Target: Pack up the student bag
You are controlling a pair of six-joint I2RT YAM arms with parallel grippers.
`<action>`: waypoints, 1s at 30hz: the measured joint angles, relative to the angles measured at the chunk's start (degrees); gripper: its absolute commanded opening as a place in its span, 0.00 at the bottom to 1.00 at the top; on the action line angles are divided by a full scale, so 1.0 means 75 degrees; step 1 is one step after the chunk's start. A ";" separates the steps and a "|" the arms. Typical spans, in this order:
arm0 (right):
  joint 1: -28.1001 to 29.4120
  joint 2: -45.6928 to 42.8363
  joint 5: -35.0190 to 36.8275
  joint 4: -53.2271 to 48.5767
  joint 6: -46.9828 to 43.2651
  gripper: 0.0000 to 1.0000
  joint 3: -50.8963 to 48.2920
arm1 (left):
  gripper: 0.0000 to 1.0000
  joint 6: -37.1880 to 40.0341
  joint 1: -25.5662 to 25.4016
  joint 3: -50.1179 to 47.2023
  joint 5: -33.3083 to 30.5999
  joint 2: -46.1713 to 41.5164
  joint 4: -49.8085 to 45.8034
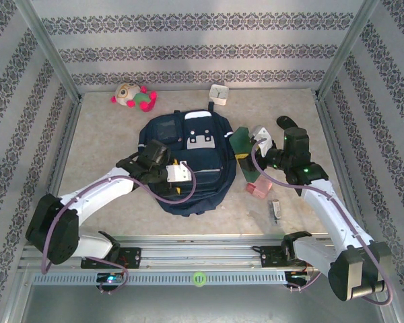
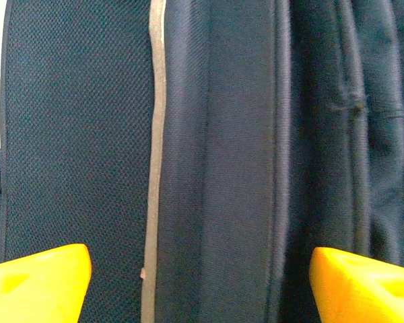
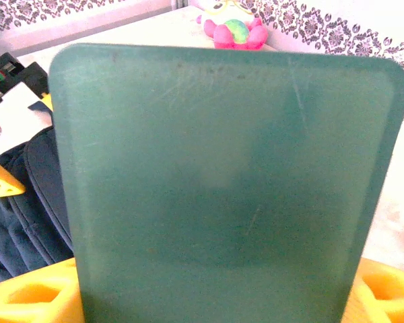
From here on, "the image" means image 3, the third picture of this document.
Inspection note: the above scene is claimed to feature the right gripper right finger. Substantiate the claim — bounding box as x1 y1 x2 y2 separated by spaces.
341 257 404 323

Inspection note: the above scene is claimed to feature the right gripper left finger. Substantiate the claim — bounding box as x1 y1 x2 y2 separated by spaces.
0 257 86 323

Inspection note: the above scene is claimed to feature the pink and white plush doll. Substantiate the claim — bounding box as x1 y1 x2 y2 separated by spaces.
195 0 269 50

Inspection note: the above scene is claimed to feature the navy blue student backpack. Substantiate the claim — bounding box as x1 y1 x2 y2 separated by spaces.
0 126 77 287

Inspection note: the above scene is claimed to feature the green pencil case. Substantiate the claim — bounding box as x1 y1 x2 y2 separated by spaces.
48 42 404 323

